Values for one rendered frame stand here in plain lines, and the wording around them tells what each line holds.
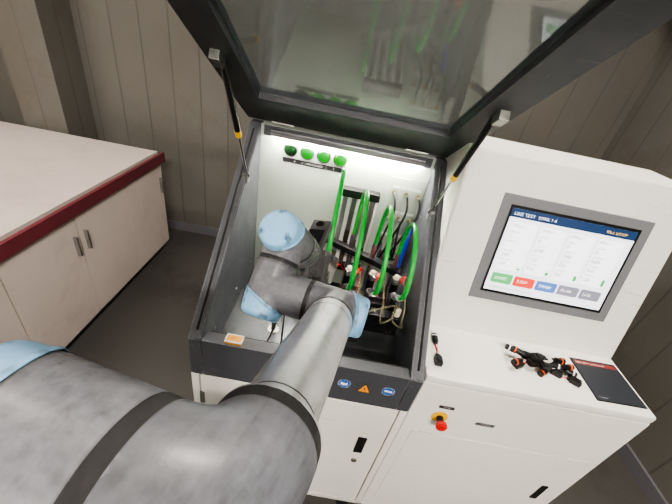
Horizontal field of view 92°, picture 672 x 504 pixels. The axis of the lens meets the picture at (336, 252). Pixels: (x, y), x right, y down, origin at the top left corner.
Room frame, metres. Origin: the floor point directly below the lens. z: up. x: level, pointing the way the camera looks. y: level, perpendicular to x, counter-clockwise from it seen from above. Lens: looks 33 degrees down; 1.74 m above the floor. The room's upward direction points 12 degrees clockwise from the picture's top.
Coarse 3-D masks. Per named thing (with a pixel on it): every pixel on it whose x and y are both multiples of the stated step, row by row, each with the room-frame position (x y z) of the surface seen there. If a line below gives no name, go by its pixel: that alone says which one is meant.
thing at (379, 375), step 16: (208, 336) 0.63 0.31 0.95; (224, 336) 0.65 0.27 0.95; (208, 352) 0.62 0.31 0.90; (224, 352) 0.62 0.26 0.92; (240, 352) 0.62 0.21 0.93; (256, 352) 0.62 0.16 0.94; (272, 352) 0.63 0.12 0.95; (208, 368) 0.62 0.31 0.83; (224, 368) 0.62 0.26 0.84; (240, 368) 0.62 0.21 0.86; (256, 368) 0.62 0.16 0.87; (352, 368) 0.63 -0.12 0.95; (368, 368) 0.64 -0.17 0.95; (384, 368) 0.65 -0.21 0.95; (400, 368) 0.67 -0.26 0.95; (336, 384) 0.63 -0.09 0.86; (352, 384) 0.63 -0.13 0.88; (368, 384) 0.63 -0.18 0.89; (384, 384) 0.63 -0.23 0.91; (400, 384) 0.63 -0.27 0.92; (352, 400) 0.63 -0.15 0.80; (368, 400) 0.63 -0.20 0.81; (384, 400) 0.63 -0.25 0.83
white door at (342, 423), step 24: (216, 384) 0.62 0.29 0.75; (240, 384) 0.62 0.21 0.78; (336, 408) 0.63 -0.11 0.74; (360, 408) 0.63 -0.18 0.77; (384, 408) 0.64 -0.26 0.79; (336, 432) 0.63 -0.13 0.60; (360, 432) 0.63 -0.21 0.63; (384, 432) 0.63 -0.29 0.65; (336, 456) 0.63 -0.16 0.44; (360, 456) 0.63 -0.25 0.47; (312, 480) 0.63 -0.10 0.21; (336, 480) 0.63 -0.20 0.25; (360, 480) 0.63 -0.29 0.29
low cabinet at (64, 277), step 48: (0, 144) 1.79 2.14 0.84; (48, 144) 1.94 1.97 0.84; (96, 144) 2.10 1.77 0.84; (0, 192) 1.29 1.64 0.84; (48, 192) 1.38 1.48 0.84; (96, 192) 1.50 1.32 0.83; (144, 192) 1.96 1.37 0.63; (0, 240) 0.98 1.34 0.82; (48, 240) 1.17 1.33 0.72; (96, 240) 1.45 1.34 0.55; (144, 240) 1.87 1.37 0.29; (0, 288) 0.89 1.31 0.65; (48, 288) 1.08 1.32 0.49; (96, 288) 1.35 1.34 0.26; (0, 336) 0.81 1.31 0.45; (48, 336) 0.99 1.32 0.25
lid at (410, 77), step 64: (192, 0) 0.68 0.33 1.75; (256, 0) 0.68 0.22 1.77; (320, 0) 0.66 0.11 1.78; (384, 0) 0.63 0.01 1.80; (448, 0) 0.61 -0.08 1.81; (512, 0) 0.59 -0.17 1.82; (576, 0) 0.58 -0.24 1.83; (640, 0) 0.53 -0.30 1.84; (256, 64) 0.88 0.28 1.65; (320, 64) 0.83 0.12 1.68; (384, 64) 0.79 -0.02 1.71; (448, 64) 0.75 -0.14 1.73; (512, 64) 0.72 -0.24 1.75; (576, 64) 0.65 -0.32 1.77; (320, 128) 1.16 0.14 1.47; (384, 128) 1.05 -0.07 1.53; (448, 128) 1.02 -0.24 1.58
